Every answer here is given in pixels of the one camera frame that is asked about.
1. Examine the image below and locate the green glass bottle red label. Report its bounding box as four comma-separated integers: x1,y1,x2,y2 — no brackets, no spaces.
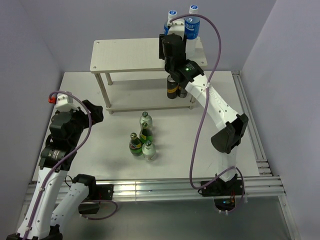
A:
129,132,143,157

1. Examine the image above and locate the green glass bottle yellow label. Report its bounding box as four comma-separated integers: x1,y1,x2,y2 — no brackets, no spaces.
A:
139,122,153,144

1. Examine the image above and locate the black can left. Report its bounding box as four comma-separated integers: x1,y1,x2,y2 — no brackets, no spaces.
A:
166,75,178,99

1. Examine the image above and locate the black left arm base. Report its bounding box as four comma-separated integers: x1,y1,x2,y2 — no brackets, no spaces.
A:
78,184,114,215

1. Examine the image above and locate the white two-tier shelf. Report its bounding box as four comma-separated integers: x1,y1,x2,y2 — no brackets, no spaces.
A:
90,38,195,114

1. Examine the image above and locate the clear glass bottle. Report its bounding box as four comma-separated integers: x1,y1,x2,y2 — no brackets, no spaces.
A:
142,140,157,161
139,111,153,130

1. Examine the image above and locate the aluminium rail frame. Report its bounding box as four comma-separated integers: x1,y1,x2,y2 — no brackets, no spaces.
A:
12,70,301,240

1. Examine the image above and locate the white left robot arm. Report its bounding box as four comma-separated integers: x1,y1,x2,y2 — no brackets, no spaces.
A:
7,99,104,240

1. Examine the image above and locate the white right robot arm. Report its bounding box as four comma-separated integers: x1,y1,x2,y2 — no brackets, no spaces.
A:
159,34,249,195

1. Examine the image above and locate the black can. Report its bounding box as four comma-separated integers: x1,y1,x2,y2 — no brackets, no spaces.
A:
177,84,188,98
166,75,178,99

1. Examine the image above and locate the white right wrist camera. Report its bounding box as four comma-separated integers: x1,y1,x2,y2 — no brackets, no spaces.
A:
167,19,185,39

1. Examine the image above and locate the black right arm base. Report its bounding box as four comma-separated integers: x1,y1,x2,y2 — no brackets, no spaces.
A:
198,174,244,197

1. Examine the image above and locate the blue label water bottle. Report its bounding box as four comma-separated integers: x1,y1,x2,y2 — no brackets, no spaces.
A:
163,9,177,35
183,4,201,58

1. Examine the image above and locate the black can right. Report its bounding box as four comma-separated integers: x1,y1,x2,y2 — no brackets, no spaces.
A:
177,84,188,98

